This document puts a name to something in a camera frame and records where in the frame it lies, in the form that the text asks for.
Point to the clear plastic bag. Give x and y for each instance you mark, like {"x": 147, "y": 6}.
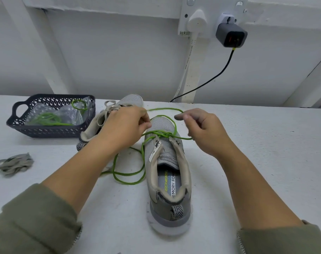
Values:
{"x": 65, "y": 113}

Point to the white plug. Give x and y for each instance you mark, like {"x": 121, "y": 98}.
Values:
{"x": 197, "y": 21}

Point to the person's left hand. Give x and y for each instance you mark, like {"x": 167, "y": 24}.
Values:
{"x": 123, "y": 128}

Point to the beige shoelace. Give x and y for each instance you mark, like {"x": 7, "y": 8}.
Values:
{"x": 13, "y": 164}
{"x": 109, "y": 105}

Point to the white wall socket plate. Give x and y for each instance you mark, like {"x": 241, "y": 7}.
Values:
{"x": 213, "y": 5}

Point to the green shoelace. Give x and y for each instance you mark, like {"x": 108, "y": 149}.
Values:
{"x": 159, "y": 133}
{"x": 47, "y": 120}

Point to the person's right hand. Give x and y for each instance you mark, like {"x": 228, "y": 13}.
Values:
{"x": 209, "y": 132}

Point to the gray charger adapter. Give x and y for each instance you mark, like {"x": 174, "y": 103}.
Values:
{"x": 231, "y": 35}

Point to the dark plastic lattice basket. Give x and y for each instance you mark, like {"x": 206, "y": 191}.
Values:
{"x": 18, "y": 127}

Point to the person's left forearm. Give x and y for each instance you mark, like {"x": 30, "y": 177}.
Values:
{"x": 49, "y": 209}

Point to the gray sneaker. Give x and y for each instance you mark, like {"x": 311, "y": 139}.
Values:
{"x": 170, "y": 214}
{"x": 89, "y": 136}

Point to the person's right forearm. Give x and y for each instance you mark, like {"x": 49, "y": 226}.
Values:
{"x": 266, "y": 209}

